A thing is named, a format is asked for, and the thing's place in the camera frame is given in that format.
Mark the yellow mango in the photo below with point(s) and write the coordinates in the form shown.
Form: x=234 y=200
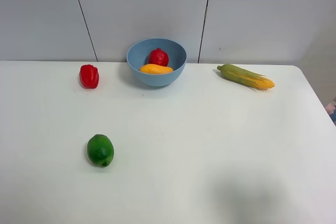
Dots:
x=155 y=69

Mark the light blue bowl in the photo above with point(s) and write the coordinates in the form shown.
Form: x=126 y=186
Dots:
x=138 y=56

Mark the red pomegranate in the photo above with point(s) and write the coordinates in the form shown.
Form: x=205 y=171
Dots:
x=158 y=57

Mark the red bell pepper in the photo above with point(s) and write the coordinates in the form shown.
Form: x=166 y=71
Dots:
x=89 y=76

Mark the green lime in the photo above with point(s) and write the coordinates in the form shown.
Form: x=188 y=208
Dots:
x=100 y=150

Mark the corn cob with husk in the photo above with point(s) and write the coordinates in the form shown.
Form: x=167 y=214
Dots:
x=245 y=77

